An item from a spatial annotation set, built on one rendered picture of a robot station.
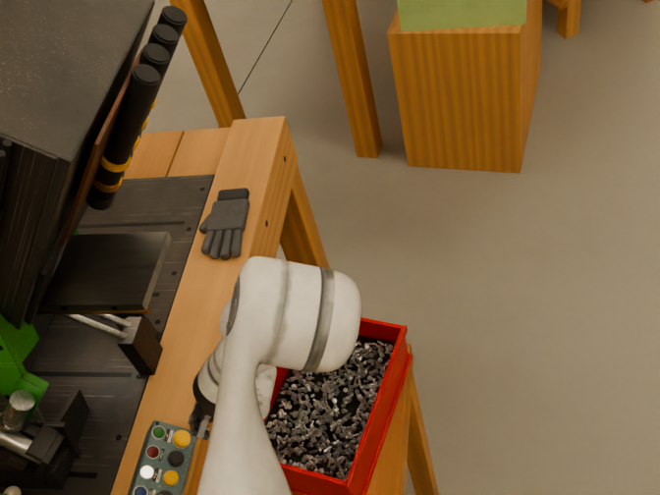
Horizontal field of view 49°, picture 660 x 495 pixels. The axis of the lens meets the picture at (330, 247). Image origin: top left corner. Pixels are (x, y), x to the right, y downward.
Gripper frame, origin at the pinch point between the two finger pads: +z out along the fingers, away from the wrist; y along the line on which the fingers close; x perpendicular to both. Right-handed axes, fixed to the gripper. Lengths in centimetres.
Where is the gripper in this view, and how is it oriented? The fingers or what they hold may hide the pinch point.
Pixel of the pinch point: (196, 417)
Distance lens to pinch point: 122.5
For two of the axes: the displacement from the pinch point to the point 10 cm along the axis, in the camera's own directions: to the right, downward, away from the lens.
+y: -1.3, 7.6, -6.3
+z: -4.0, 5.5, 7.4
